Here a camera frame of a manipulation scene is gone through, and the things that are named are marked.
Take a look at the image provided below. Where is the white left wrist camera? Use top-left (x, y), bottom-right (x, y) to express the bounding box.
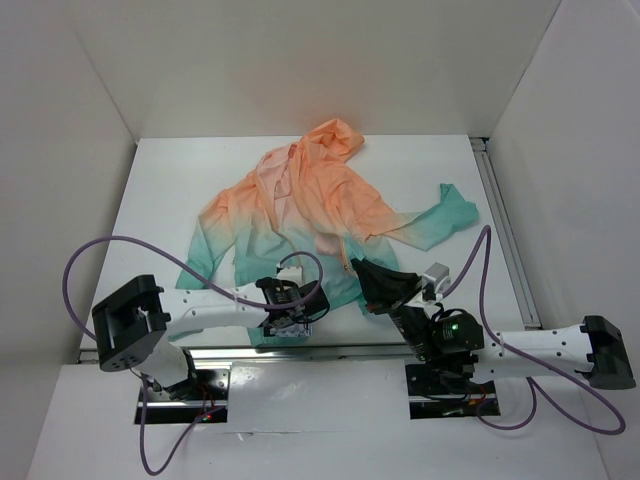
top-left (276, 263), bottom-right (304, 286)

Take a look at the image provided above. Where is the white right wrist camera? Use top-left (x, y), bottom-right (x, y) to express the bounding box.
top-left (421, 262), bottom-right (451, 303)

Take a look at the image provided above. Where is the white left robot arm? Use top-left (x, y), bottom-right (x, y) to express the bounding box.
top-left (92, 274), bottom-right (329, 372)

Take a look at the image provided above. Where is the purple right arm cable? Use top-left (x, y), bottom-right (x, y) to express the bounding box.
top-left (442, 224), bottom-right (625, 435)

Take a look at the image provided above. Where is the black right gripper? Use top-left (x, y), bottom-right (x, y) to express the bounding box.
top-left (351, 255), bottom-right (439, 360)

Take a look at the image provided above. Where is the orange and teal jacket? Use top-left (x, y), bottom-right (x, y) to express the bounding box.
top-left (174, 116), bottom-right (481, 347)

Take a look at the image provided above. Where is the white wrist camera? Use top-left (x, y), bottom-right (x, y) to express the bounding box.
top-left (276, 263), bottom-right (304, 286)
top-left (421, 262), bottom-right (451, 303)

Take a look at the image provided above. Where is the aluminium rail right table edge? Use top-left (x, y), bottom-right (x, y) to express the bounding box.
top-left (469, 137), bottom-right (543, 331)

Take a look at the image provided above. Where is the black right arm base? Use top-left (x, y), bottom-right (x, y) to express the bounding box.
top-left (405, 364), bottom-right (500, 420)

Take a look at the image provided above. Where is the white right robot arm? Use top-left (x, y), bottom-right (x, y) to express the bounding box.
top-left (352, 260), bottom-right (636, 392)

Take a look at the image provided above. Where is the aluminium rail front table edge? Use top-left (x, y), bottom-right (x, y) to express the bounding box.
top-left (190, 344), bottom-right (415, 363)

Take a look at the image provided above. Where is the aluminium rail table edge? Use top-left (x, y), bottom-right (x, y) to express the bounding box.
top-left (469, 137), bottom-right (543, 331)
top-left (190, 344), bottom-right (415, 363)

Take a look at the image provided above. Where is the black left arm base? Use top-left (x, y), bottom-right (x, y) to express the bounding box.
top-left (134, 361), bottom-right (231, 425)

